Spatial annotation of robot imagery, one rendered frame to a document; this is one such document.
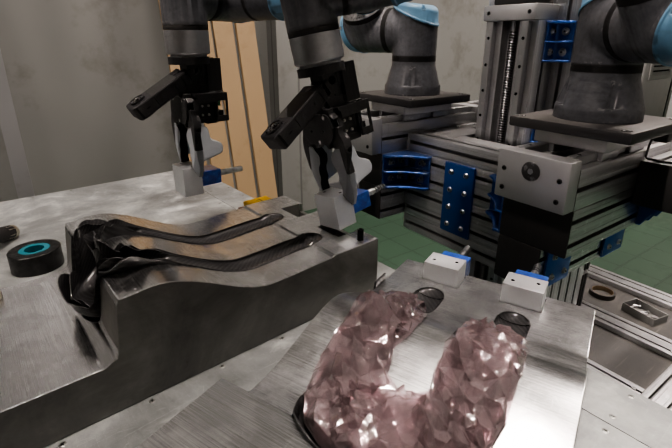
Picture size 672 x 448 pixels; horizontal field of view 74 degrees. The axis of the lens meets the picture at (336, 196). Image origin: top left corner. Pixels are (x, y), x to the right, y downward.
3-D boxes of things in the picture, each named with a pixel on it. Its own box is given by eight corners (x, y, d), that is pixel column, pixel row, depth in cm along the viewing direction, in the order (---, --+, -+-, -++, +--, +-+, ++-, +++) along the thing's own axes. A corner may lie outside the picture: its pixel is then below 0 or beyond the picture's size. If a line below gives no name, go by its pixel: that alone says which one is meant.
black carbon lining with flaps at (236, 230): (275, 221, 80) (272, 171, 77) (331, 252, 69) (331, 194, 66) (53, 286, 59) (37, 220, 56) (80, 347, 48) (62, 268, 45)
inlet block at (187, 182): (236, 178, 94) (234, 153, 92) (248, 183, 90) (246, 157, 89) (175, 190, 86) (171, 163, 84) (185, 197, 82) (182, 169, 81)
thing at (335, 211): (376, 198, 80) (371, 169, 79) (397, 202, 76) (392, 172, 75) (320, 225, 73) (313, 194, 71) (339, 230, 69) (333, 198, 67)
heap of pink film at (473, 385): (394, 297, 59) (397, 243, 56) (538, 344, 50) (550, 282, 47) (262, 435, 38) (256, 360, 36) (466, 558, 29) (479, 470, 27)
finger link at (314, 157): (350, 189, 77) (349, 139, 72) (324, 202, 73) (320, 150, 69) (338, 184, 79) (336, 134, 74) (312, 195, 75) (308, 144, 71)
